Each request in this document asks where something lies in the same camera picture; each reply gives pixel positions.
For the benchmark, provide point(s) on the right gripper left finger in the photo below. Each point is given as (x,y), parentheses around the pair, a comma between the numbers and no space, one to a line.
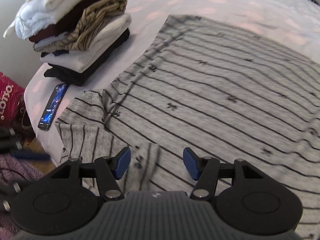
(108,171)

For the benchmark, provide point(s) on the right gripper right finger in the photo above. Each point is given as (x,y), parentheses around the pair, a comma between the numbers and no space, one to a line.
(204,171)

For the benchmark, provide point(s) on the grey black-striped shirt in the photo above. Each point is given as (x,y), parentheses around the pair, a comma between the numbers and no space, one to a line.
(216,89)

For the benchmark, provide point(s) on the smartphone with lit screen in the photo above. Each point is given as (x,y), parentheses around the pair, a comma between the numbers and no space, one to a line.
(52,105)

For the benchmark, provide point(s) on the purple fuzzy rug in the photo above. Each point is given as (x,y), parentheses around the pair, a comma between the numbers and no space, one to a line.
(12,170)

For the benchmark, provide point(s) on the black folded garment bottom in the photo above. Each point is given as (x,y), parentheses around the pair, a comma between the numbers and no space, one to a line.
(72,77)

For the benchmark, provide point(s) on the light grey folded sweater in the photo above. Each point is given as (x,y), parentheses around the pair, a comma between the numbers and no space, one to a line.
(79,61)

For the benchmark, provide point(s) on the red plastic bag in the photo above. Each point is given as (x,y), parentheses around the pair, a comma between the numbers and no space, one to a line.
(11,97)

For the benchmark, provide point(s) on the dark maroon folded garment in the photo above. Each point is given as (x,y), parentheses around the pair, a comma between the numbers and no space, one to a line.
(66,24)

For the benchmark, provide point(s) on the olive black-striped garment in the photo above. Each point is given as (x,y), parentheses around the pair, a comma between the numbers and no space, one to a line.
(93,19)

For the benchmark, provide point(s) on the white folded fleece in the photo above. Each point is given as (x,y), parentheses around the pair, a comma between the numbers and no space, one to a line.
(35,15)

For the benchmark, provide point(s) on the grey pink-dotted duvet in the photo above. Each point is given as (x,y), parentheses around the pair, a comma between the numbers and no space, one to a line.
(293,24)

